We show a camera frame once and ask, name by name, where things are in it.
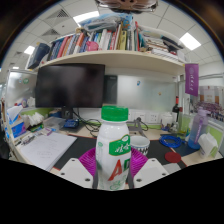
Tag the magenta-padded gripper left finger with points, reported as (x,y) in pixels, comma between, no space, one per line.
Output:
(75,171)

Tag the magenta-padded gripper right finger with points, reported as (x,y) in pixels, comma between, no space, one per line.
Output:
(151,171)

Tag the white drink bottle green cap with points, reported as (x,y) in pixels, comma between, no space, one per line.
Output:
(113,140)

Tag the purple translucent water bottle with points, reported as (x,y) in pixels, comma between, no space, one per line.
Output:
(197,131)

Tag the black desk mat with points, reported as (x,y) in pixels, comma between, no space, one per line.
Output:
(81,146)

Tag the flat round red coaster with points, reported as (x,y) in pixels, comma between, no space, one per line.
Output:
(173,157)

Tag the black-white checkered cup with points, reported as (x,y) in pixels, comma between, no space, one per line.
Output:
(140,145)

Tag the open white paper notebook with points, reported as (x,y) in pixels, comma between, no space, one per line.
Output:
(46,148)

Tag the small blue electronic box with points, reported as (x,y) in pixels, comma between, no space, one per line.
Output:
(71,124)

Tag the clear plastic box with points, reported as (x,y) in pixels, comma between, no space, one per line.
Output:
(53,122)

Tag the white tissue pack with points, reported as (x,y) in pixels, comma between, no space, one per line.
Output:
(208,145)

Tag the dark wine bottle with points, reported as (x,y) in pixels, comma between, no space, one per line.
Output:
(176,111)

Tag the blue tissue box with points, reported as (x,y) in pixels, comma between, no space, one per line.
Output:
(15,125)

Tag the black computer monitor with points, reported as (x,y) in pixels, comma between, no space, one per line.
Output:
(70,85)

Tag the group photo poster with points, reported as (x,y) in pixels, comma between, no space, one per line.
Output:
(213,103)

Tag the purple pennant flag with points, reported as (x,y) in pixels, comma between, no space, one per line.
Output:
(192,80)

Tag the ceiling light panels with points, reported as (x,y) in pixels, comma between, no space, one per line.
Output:
(86,16)

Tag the white wall power outlets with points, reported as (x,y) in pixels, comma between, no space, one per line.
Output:
(153,117)

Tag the wall shelf unit with books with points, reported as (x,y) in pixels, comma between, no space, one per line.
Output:
(110,58)

